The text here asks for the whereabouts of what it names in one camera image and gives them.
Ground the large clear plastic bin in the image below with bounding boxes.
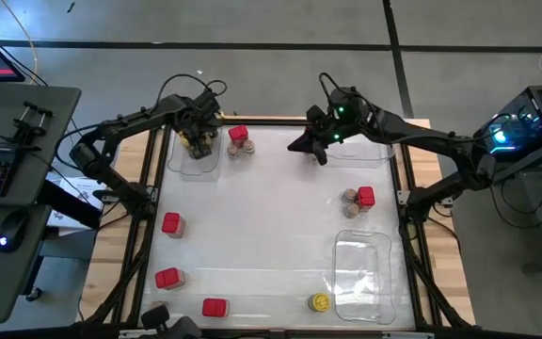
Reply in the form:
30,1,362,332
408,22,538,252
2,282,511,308
330,229,397,326

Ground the black desk leg bar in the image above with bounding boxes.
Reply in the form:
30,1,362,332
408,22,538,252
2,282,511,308
40,180,104,231

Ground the red block bottom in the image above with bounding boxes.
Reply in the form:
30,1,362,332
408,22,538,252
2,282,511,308
201,297,231,318

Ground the black clamp stand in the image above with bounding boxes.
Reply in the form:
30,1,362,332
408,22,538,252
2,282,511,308
0,100,56,147

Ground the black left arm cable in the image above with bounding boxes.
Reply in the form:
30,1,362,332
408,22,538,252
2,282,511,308
155,73,229,112

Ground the white paper sheet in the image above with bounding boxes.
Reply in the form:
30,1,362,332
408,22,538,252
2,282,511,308
47,174,107,232

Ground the black computer mouse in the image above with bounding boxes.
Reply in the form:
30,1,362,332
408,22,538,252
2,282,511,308
0,210,31,254

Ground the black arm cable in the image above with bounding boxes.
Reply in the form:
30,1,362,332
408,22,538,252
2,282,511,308
155,73,229,112
317,72,347,95

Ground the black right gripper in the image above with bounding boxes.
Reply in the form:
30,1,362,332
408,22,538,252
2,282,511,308
287,104,347,153

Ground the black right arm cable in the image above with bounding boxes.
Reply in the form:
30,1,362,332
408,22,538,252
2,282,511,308
317,72,347,95

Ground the yellow cable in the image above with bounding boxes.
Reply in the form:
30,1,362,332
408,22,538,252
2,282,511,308
0,0,40,86

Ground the small clear plastic bin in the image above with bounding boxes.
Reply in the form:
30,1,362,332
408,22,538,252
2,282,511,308
166,126,224,183
320,117,397,170

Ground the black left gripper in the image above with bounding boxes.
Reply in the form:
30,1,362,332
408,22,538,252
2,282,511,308
171,89,223,160

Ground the black desk caster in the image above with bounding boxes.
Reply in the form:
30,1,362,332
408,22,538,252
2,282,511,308
24,285,45,303

